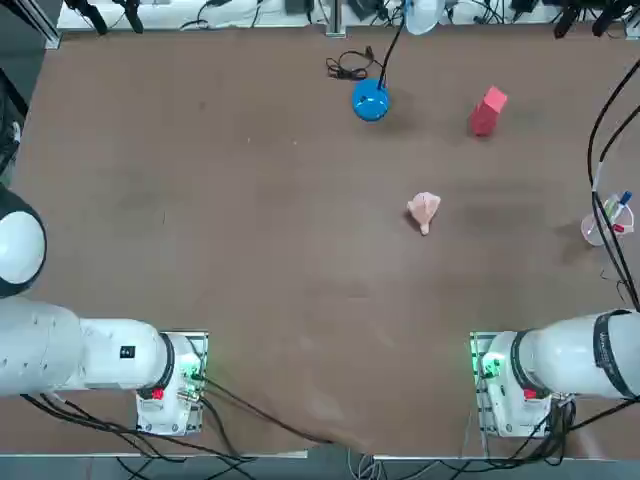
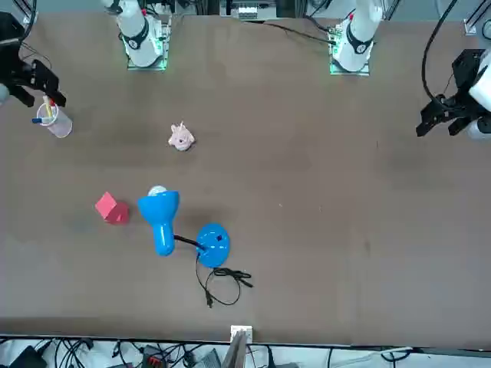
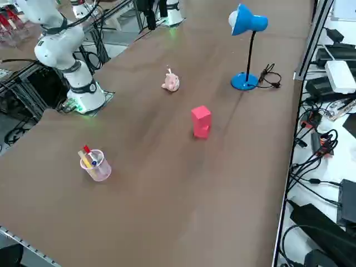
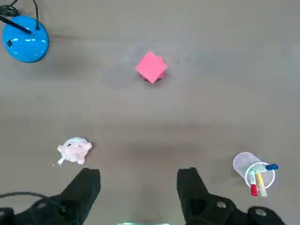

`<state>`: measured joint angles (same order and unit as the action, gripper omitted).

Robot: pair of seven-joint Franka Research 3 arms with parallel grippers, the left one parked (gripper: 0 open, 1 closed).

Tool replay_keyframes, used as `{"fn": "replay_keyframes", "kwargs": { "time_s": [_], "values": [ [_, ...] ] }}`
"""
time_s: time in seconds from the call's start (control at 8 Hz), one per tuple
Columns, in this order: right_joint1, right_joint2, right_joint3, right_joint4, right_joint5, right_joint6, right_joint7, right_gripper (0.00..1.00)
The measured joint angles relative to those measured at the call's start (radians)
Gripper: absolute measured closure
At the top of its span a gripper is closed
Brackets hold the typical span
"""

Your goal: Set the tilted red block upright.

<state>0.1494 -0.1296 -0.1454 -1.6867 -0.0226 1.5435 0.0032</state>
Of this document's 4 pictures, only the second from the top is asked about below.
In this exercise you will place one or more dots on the pink plush toy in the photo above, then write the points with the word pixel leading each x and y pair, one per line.
pixel 180 138

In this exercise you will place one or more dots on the blue capped marker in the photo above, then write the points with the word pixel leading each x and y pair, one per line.
pixel 36 120

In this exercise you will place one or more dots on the red block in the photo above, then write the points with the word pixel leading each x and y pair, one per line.
pixel 111 209

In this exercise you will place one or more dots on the yellow pen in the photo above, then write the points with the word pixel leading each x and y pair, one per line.
pixel 49 110

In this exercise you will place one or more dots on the grey power adaptor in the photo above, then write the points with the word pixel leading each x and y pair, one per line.
pixel 210 359

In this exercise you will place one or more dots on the grey camera stand post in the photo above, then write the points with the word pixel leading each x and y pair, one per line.
pixel 236 354

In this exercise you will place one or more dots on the white table edge bracket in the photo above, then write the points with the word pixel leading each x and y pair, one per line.
pixel 241 330

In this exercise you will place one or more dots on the aluminium profile frame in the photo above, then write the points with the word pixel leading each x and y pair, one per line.
pixel 471 25

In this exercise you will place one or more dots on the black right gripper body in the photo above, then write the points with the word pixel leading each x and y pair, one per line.
pixel 11 65

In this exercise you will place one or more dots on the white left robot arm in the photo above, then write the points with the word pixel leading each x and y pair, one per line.
pixel 356 42

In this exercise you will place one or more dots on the grey power strip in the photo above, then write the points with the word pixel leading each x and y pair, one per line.
pixel 247 12

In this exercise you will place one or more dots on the blue desk lamp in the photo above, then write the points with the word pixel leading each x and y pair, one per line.
pixel 159 214

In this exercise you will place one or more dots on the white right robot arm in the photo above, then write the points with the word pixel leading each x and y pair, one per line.
pixel 144 42

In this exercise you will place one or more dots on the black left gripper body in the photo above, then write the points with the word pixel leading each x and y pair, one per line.
pixel 458 105

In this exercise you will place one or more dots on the red black electronic device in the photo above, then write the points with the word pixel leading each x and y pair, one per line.
pixel 153 358

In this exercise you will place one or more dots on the black power adaptor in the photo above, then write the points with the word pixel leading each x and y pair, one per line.
pixel 27 358

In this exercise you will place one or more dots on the clear pink plastic cup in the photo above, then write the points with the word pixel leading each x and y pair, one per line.
pixel 59 124

